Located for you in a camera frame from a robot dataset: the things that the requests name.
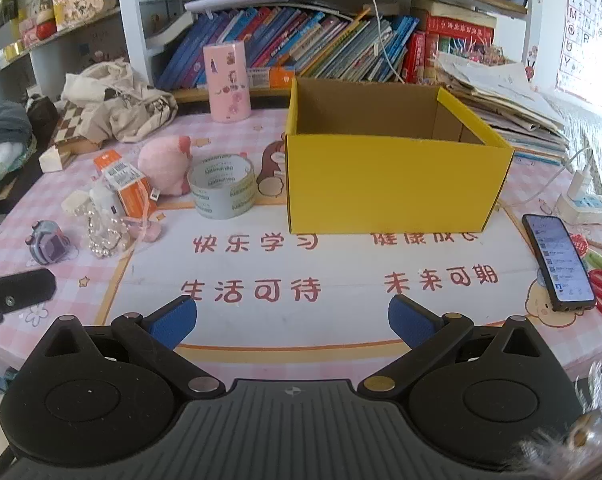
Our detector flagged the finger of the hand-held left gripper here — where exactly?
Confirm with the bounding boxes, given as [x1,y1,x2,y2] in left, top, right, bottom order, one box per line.
[0,268,58,318]

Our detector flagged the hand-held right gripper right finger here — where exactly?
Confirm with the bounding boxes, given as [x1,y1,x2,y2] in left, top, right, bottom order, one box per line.
[356,294,556,402]

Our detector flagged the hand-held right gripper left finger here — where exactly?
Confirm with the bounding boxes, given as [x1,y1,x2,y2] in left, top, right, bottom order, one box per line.
[28,295,226,402]

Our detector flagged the pearl flower bracelet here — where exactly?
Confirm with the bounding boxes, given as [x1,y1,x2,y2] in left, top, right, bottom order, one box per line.
[83,197,154,261]

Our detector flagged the white charger adapter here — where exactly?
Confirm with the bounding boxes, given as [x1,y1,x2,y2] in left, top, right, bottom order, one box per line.
[90,180,122,218]

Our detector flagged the yellow cardboard box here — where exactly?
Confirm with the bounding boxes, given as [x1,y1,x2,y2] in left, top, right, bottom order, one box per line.
[285,76,516,235]

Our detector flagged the pink plush toy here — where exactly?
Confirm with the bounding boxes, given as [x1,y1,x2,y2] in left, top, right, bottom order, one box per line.
[137,135,194,196]

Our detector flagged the pink sticker cylinder container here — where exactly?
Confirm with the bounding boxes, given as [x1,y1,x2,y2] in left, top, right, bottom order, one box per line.
[202,41,252,123]

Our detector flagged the purple toy watch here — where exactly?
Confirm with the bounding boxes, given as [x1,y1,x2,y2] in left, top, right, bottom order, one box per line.
[26,220,72,267]

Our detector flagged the small white rounded block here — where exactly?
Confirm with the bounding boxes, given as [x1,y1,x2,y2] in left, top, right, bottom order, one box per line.
[62,192,90,216]

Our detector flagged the pink checkered desk mat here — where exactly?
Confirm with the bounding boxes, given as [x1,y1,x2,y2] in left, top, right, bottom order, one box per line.
[0,105,602,396]

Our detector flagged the white paper block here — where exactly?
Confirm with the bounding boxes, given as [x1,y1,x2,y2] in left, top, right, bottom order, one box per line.
[38,147,68,173]

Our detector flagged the clear packing tape roll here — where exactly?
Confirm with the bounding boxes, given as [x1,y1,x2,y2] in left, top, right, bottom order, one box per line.
[187,155,258,221]

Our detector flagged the orange carton box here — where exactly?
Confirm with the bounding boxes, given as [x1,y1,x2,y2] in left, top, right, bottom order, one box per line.
[93,150,158,218]

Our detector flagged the grey blue cloth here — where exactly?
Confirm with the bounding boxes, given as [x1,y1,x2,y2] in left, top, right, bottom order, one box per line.
[0,102,36,153]

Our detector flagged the black bag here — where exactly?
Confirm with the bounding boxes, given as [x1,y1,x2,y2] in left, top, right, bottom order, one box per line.
[26,92,59,136]

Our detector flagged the wooden chessboard box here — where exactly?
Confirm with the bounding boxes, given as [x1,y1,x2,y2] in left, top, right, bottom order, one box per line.
[48,100,106,168]

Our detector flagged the black smartphone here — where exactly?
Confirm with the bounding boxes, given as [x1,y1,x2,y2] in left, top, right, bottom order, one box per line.
[522,213,598,312]

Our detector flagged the crinkled clear plastic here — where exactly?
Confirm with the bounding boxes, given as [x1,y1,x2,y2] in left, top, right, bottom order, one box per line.
[521,360,602,480]

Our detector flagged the white side shelf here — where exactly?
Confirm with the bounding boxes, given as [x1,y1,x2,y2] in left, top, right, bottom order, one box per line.
[0,5,124,111]

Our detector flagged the white power strip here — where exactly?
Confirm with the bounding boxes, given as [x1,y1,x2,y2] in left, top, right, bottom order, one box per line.
[555,192,602,226]

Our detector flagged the white plugged power adapter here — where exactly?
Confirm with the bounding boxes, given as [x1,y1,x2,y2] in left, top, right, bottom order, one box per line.
[567,170,594,201]

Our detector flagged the stack of loose papers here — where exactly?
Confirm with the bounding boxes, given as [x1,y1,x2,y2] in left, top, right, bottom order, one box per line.
[433,52,574,166]

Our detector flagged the white lace cloth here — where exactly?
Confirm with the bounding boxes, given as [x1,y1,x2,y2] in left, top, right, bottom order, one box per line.
[541,90,602,211]

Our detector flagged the orange white card box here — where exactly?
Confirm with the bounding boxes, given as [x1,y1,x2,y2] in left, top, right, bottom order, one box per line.
[246,66,296,90]

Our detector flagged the wooden bookshelf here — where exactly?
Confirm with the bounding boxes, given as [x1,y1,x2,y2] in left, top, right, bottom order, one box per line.
[116,0,532,106]

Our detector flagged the red thick dictionary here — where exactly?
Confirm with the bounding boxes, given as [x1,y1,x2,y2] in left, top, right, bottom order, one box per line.
[425,15,496,53]

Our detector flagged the row of colourful books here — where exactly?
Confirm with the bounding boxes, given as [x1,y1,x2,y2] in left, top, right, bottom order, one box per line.
[153,6,422,90]

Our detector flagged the white hanging cable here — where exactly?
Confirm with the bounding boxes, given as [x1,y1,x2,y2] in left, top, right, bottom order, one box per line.
[346,0,404,85]

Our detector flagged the alphabet wall poster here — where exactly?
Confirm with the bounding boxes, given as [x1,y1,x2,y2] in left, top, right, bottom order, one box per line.
[556,0,602,106]

